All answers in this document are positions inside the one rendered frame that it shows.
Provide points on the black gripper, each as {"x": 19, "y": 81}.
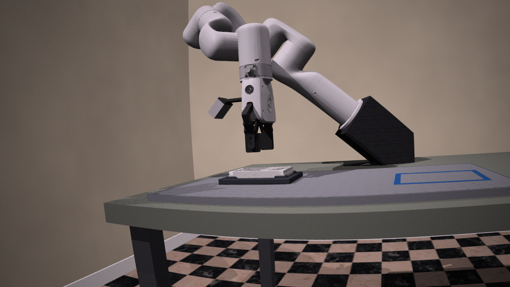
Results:
{"x": 258, "y": 109}

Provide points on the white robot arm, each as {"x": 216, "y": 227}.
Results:
{"x": 222, "y": 35}

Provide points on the blue tape outline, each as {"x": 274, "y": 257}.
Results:
{"x": 398, "y": 178}

